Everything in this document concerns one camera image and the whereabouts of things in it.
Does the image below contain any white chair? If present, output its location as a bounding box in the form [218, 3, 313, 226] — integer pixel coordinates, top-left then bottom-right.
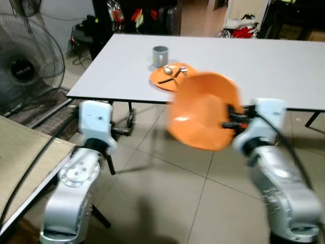
[219, 0, 272, 39]

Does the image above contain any black bag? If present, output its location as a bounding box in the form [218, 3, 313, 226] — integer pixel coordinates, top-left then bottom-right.
[70, 14, 113, 59]

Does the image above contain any orange plastic plate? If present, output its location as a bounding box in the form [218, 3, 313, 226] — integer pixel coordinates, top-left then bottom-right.
[149, 63, 198, 93]

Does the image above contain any orange plastic bowl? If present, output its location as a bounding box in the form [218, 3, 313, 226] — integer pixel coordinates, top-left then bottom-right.
[166, 72, 244, 152]

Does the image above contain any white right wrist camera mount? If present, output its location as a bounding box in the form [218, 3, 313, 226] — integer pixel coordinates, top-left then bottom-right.
[232, 98, 288, 154]

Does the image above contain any grey metal cup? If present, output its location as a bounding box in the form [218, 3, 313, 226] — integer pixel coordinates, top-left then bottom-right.
[152, 46, 169, 69]

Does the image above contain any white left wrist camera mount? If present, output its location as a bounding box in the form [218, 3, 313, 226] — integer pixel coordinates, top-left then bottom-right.
[77, 100, 118, 155]

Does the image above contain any white table with black legs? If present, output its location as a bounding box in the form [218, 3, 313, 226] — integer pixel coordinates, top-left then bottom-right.
[67, 34, 325, 176]

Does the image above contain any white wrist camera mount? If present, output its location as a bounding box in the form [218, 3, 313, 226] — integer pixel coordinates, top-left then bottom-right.
[232, 98, 288, 154]
[77, 100, 118, 155]

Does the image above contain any large black standing fan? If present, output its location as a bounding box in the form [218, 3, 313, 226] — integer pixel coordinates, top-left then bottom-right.
[0, 13, 67, 116]

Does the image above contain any red cloth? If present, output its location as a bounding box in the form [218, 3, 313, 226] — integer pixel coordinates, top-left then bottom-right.
[231, 25, 257, 39]

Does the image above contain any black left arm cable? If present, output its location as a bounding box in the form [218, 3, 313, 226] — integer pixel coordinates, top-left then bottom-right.
[0, 114, 79, 227]

